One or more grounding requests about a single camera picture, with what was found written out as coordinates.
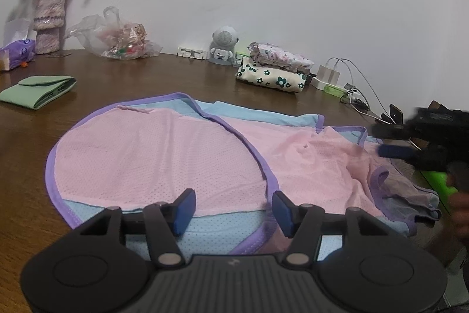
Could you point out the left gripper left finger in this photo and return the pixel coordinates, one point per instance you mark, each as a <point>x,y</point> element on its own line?
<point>166,222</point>

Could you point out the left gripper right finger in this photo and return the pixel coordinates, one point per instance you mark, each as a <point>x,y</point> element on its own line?
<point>303,225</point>

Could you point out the pink blue purple mesh garment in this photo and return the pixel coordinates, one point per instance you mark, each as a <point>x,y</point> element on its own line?
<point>132,154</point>

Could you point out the person's right hand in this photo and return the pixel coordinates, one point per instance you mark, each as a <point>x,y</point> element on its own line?
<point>459,211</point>

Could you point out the black phone holder stand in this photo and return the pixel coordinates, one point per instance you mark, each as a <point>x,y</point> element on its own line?
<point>394,116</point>

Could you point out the green transparent box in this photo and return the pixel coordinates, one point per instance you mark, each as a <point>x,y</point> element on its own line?
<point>334,90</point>

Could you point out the right white charger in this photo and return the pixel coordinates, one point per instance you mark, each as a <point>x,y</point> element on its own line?
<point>333,76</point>

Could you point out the white charger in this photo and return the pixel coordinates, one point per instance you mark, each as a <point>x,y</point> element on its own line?
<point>333,76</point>
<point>324,73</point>

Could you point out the white power strip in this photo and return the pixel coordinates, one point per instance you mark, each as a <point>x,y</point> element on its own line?
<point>319,85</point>

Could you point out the left white charger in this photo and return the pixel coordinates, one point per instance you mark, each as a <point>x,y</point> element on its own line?
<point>324,73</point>

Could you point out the cream green-flower folded cloth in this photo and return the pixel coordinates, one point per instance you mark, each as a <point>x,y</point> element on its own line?
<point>270,77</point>

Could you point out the white letter block ornament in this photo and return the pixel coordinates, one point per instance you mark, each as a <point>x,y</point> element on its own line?
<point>191,54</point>

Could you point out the white pink-flower folded cloth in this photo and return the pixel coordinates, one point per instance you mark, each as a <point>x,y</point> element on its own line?
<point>273,56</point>

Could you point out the white astronaut figure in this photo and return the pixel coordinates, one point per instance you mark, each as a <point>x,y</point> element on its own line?
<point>222,47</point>

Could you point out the green fabric pouch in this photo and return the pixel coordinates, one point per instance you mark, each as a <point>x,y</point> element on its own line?
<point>37,91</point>

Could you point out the clear plastic snack bag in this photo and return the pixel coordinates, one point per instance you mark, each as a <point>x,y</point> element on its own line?
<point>112,37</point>

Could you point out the purple tissue box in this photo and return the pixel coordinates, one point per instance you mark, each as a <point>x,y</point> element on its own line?
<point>17,48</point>

